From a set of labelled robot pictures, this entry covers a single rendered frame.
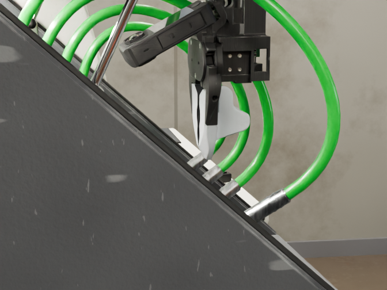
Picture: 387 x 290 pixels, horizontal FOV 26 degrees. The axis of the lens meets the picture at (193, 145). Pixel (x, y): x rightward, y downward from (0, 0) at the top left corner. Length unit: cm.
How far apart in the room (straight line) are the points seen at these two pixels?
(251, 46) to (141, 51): 13
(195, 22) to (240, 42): 6
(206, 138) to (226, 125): 3
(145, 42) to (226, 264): 36
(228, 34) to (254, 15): 4
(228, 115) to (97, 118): 39
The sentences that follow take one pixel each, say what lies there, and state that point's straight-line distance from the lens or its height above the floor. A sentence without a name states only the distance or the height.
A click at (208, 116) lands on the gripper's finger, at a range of 97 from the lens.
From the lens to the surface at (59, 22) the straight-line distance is 103.
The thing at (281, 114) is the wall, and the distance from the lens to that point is 380.
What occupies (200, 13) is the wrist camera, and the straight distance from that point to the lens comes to 97.
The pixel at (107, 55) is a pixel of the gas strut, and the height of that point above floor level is 134.
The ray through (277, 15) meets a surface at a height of 135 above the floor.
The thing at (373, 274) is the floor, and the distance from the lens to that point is 386.
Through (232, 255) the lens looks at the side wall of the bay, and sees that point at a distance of 67.
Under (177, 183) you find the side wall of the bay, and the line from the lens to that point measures 64.
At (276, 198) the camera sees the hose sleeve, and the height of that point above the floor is 116.
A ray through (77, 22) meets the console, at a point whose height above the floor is 131.
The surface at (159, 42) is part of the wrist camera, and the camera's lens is 96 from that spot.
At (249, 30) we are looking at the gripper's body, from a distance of 99.
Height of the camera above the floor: 142
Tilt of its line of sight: 13 degrees down
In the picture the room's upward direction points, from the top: straight up
